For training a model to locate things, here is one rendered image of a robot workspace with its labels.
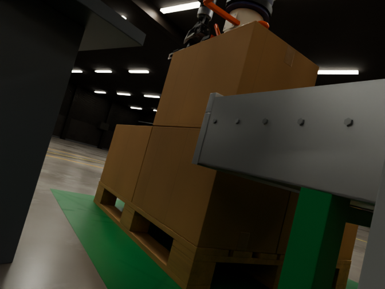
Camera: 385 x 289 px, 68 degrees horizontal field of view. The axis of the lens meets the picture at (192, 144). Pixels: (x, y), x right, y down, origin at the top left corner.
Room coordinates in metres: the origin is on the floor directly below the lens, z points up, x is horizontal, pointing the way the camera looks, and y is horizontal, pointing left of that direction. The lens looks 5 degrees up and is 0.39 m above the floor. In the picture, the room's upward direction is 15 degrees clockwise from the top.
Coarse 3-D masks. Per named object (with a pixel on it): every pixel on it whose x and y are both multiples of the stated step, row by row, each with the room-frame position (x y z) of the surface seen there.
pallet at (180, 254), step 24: (96, 192) 1.95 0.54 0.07; (120, 216) 1.64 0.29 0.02; (144, 216) 1.29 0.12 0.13; (144, 240) 1.31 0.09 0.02; (168, 264) 1.06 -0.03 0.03; (192, 264) 0.95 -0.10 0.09; (240, 264) 1.34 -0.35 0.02; (264, 264) 1.13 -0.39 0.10; (192, 288) 0.96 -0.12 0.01; (336, 288) 1.44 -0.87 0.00
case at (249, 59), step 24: (192, 48) 1.29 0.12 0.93; (216, 48) 1.12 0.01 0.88; (240, 48) 0.99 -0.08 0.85; (264, 48) 0.99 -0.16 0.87; (288, 48) 1.06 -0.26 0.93; (168, 72) 1.45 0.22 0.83; (192, 72) 1.24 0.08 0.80; (216, 72) 1.09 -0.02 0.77; (240, 72) 0.96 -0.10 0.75; (264, 72) 1.01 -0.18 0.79; (288, 72) 1.08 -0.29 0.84; (312, 72) 1.15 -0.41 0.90; (168, 96) 1.38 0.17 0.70; (192, 96) 1.19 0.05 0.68; (168, 120) 1.32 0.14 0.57; (192, 120) 1.15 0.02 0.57
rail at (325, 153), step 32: (224, 96) 0.75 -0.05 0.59; (256, 96) 0.65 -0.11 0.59; (288, 96) 0.57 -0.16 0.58; (320, 96) 0.51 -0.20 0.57; (352, 96) 0.46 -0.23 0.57; (384, 96) 0.42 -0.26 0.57; (224, 128) 0.72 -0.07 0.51; (256, 128) 0.62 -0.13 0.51; (288, 128) 0.55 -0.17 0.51; (320, 128) 0.49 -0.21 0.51; (352, 128) 0.45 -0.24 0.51; (384, 128) 0.41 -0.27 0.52; (224, 160) 0.69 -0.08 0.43; (256, 160) 0.61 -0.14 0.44; (288, 160) 0.54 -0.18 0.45; (320, 160) 0.48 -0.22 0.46; (352, 160) 0.44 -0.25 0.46; (352, 192) 0.43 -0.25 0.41
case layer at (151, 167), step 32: (128, 128) 1.73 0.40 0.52; (160, 128) 1.37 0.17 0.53; (192, 128) 1.13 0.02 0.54; (128, 160) 1.61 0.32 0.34; (160, 160) 1.30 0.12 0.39; (128, 192) 1.51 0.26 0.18; (160, 192) 1.23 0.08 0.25; (192, 192) 1.04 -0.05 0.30; (224, 192) 0.98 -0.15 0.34; (256, 192) 1.06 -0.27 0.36; (288, 192) 1.16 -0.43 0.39; (192, 224) 0.99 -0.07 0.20; (224, 224) 1.00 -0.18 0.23; (256, 224) 1.08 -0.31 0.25; (288, 224) 1.18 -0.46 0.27; (352, 224) 1.45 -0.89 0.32
